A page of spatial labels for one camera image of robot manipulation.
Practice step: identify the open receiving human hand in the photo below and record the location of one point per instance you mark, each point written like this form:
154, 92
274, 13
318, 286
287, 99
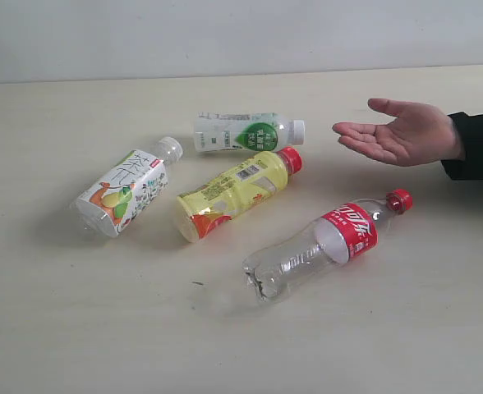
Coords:
418, 134

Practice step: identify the yellow juice bottle red cap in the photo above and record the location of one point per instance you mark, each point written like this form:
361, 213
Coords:
234, 191

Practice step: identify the clear cola bottle red label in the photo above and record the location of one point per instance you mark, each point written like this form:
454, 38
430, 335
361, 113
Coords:
331, 241

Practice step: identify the white green yogurt drink bottle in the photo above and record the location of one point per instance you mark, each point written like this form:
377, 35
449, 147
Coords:
256, 132

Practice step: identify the white tea bottle clear cap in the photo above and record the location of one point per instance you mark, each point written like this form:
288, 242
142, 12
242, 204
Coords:
127, 189

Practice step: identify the black sleeved forearm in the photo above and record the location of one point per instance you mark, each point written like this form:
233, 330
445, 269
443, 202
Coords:
470, 131

